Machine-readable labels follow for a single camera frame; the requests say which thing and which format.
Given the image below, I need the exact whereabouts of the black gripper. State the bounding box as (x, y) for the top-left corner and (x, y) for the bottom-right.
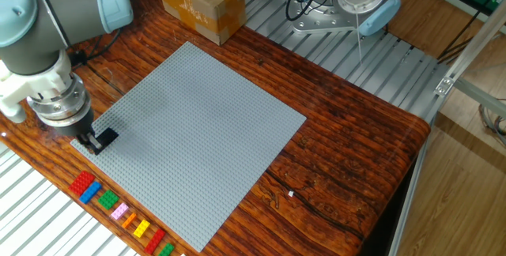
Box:
(51, 107), (104, 156)

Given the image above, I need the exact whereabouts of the black Lego plate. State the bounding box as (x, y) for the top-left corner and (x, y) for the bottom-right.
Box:
(89, 127), (120, 156)

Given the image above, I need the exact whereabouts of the wide red Lego plate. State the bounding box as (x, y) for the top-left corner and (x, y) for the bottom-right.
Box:
(68, 170), (96, 198)

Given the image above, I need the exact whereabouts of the blue Lego plate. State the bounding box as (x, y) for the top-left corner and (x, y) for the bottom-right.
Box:
(78, 180), (103, 205)

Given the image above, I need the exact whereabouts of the green square Lego plate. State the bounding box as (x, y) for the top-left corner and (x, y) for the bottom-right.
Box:
(96, 189), (120, 211)

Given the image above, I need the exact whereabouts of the pink Lego brick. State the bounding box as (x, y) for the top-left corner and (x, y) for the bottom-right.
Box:
(110, 201), (130, 221)

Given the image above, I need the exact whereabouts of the thin orange Lego brick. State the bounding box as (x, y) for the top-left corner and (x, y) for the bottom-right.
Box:
(121, 212), (138, 230)

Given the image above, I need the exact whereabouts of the yellow Lego brick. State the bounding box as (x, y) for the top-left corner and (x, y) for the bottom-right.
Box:
(132, 219), (152, 239)

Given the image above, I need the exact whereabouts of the grey Lego baseplate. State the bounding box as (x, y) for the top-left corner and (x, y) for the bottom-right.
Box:
(70, 41), (308, 253)

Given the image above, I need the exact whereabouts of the long red Lego plate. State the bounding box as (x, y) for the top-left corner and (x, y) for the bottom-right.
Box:
(143, 228), (167, 255)

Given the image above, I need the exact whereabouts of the small green Lego brick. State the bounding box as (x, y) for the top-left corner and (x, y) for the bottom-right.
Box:
(157, 242), (176, 256)

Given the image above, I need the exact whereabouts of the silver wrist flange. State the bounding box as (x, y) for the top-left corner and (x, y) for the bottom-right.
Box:
(26, 73), (93, 127)

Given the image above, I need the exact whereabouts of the taped cardboard box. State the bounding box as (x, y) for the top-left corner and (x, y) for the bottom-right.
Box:
(157, 0), (247, 47)

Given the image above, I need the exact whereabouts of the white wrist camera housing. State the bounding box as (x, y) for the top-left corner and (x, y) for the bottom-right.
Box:
(0, 49), (73, 125)

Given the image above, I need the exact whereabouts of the black gripper cable bundle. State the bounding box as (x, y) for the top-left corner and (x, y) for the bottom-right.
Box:
(69, 26), (123, 70)

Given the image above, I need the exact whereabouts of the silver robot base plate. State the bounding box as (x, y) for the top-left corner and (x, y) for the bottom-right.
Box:
(291, 0), (367, 35)

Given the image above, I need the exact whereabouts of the silver corner bracket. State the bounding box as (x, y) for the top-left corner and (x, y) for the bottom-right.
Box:
(433, 76), (455, 98)

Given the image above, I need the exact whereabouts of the black floor cable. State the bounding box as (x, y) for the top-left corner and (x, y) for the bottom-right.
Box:
(436, 9), (493, 64)

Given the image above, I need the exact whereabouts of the slanted metal frame beam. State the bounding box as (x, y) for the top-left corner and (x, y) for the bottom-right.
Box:
(433, 0), (506, 98)

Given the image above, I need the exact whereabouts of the grey aluminium frame beam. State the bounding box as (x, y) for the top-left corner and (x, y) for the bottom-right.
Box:
(453, 77), (506, 119)

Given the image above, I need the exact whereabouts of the grey cable coil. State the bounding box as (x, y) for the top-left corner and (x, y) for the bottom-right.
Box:
(478, 97), (506, 149)

